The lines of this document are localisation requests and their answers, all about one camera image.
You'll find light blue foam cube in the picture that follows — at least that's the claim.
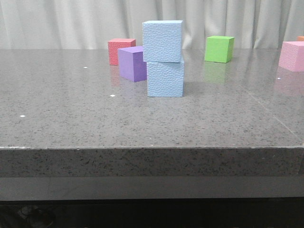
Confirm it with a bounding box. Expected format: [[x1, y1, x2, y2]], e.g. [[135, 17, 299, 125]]
[[147, 59, 184, 97], [142, 20, 183, 63]]

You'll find purple foam cube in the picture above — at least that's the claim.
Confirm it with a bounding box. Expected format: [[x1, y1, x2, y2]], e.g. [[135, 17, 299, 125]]
[[118, 46, 147, 82]]

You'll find red foam cube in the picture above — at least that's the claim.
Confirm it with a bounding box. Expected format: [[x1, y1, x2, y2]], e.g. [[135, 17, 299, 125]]
[[107, 38, 136, 65]]

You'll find green foam cube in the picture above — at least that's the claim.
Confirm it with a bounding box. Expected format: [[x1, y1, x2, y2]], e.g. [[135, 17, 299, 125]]
[[205, 36, 235, 63]]

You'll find pink foam cube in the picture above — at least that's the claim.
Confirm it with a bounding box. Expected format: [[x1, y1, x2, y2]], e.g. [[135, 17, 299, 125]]
[[278, 41, 304, 72]]

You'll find grey pleated curtain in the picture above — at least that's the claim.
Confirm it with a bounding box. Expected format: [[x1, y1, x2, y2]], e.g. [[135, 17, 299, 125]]
[[0, 0, 304, 49]]

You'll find far orange foam cube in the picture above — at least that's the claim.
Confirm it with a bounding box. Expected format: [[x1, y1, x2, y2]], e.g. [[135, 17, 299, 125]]
[[297, 36, 304, 41]]

